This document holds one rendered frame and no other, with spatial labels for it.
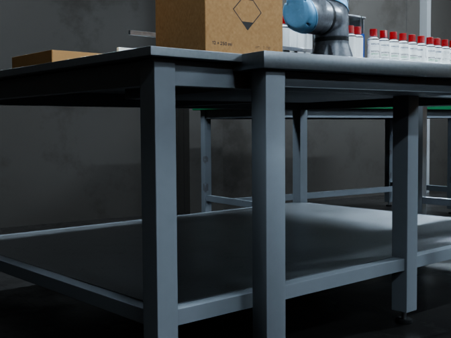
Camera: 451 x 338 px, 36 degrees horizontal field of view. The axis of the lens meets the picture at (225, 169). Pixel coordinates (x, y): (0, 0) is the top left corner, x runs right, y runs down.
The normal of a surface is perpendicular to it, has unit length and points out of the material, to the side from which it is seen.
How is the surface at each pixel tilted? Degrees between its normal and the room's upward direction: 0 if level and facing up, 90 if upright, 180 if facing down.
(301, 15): 99
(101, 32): 90
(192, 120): 90
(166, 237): 90
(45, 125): 90
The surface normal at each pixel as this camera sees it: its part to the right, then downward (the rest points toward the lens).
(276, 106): 0.56, 0.04
